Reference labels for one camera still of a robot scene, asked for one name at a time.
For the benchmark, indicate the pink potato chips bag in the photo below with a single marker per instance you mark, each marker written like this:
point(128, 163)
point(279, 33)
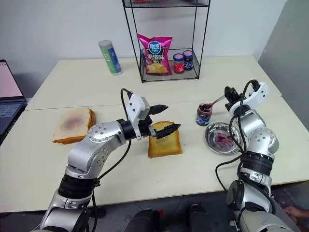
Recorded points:
point(157, 55)

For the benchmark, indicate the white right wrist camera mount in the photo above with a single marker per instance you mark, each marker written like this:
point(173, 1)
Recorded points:
point(261, 93)

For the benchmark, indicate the green and blue cylindrical can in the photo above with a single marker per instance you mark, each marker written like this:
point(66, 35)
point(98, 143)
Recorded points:
point(111, 58)

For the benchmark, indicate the round steel dish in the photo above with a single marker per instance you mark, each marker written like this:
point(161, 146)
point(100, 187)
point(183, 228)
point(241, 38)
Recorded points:
point(220, 140)

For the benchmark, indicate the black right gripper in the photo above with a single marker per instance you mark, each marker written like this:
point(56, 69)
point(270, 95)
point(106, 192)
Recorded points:
point(235, 97)

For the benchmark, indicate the silver metal spoon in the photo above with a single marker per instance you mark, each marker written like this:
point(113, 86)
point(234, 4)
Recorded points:
point(216, 101)

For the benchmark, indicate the red jam jar with lid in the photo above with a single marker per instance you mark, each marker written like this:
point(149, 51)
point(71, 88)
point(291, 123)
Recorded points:
point(178, 64)

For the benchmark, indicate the open blueberry jam jar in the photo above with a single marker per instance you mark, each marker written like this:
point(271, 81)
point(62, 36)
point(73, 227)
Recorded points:
point(203, 116)

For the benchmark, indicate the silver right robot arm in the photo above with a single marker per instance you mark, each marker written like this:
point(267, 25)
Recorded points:
point(262, 142)

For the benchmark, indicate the toast slice with jam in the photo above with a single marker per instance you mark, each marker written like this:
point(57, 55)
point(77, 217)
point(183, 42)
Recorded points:
point(92, 118)

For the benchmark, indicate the blue jam jar with lid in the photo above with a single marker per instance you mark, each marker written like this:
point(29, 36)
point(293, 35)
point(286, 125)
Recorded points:
point(188, 60)

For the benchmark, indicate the open laptop computer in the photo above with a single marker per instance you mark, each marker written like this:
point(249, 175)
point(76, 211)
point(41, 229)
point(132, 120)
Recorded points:
point(9, 96)

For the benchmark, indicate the white bread slice with jam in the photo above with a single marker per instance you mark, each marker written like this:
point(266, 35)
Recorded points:
point(71, 125)

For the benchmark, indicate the toasted bread slice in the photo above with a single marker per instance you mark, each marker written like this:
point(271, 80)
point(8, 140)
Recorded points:
point(164, 145)

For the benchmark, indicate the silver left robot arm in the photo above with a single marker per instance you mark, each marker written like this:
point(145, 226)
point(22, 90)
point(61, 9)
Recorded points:
point(101, 134)

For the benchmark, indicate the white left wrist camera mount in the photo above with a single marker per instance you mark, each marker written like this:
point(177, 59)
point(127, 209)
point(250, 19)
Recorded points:
point(135, 106)

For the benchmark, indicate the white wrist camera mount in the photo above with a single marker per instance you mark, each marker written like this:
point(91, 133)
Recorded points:
point(135, 106)
point(261, 93)

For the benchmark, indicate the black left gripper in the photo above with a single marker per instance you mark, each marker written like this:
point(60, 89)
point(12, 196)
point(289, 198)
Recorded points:
point(147, 120)

